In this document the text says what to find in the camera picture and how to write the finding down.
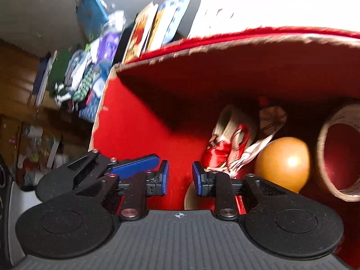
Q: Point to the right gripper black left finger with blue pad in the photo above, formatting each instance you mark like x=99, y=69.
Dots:
x=139, y=179

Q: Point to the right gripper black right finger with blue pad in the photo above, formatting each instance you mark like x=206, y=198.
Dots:
x=231, y=195

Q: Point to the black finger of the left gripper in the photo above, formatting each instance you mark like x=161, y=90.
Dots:
x=88, y=168

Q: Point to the red white ribbon doll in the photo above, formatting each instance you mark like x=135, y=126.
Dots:
x=236, y=139

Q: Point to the orange wooden round knob toy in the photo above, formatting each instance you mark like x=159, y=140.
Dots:
x=285, y=162

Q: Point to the wooden cabinet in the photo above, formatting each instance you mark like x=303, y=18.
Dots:
x=31, y=136

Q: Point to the red cardboard box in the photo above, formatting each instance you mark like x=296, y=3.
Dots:
x=168, y=102

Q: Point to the pile of patterned clothes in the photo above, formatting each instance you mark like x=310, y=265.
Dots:
x=74, y=80

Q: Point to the colourful picture books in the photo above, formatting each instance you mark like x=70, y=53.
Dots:
x=155, y=26

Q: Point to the blue plastic package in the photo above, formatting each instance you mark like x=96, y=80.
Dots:
x=91, y=15

